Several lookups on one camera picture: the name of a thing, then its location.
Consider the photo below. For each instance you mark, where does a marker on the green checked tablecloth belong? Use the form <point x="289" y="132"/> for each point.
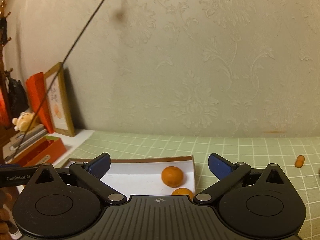
<point x="257" y="152"/>

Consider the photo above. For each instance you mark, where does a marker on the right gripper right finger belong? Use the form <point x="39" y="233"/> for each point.
<point x="229" y="175"/>

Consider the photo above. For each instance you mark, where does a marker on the small plush toy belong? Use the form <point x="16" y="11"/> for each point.
<point x="24" y="122"/>

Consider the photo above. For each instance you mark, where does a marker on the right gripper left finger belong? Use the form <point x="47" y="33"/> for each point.
<point x="89" y="177"/>

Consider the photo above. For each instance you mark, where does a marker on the wood framed picture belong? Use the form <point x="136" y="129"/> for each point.
<point x="60" y="113"/>

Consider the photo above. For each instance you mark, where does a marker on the red gift box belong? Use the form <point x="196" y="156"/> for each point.
<point x="46" y="150"/>

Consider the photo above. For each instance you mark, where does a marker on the tangerine at right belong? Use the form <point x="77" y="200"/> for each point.
<point x="172" y="176"/>

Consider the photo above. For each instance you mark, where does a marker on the operator left hand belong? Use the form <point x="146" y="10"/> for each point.
<point x="5" y="199"/>

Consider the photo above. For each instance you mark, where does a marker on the smooth orange near gripper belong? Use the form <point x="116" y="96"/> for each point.
<point x="182" y="191"/>

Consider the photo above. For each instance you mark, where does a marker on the shallow white cardboard box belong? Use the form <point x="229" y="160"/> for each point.
<point x="143" y="176"/>

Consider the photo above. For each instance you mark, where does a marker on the stack of books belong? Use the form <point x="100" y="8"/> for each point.
<point x="21" y="141"/>

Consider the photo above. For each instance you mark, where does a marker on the red folder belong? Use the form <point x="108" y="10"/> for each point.
<point x="36" y="91"/>

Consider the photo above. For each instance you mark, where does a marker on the small kumquat far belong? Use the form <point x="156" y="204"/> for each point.
<point x="299" y="161"/>

